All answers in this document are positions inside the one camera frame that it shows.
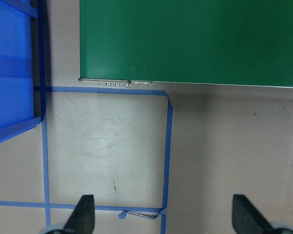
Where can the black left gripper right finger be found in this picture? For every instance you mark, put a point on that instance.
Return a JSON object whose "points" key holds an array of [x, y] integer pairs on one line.
{"points": [[246, 219]]}

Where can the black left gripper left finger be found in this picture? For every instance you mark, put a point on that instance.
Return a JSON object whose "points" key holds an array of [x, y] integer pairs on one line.
{"points": [[82, 220]]}

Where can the green conveyor belt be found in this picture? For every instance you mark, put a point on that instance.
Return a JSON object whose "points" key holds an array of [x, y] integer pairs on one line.
{"points": [[238, 42]]}

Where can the blue left storage bin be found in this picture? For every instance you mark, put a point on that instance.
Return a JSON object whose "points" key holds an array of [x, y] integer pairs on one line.
{"points": [[16, 82]]}

